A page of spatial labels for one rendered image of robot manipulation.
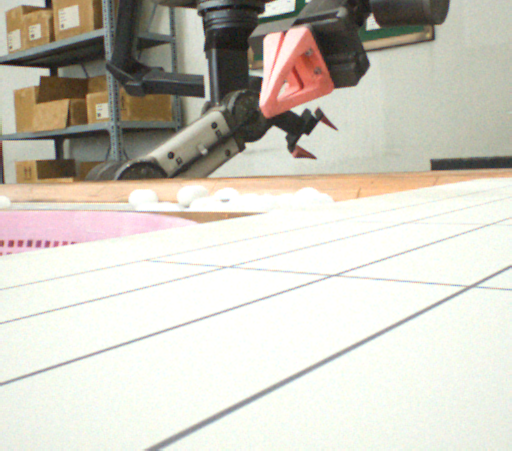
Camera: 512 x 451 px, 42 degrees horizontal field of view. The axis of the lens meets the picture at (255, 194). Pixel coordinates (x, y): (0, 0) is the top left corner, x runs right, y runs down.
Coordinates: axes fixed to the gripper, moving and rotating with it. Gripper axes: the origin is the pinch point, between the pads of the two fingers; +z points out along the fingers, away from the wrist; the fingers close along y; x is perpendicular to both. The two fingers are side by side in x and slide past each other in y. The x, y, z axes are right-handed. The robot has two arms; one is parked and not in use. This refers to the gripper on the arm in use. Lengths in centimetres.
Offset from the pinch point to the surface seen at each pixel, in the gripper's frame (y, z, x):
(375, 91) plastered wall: -98, -163, 109
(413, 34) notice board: -79, -174, 92
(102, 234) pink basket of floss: 17.3, 28.7, -14.9
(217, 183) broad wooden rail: -12.9, -0.8, 9.8
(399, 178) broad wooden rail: 8.5, -1.1, 9.7
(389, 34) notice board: -89, -175, 91
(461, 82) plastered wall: -61, -163, 109
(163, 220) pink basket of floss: 21.4, 29.0, -16.0
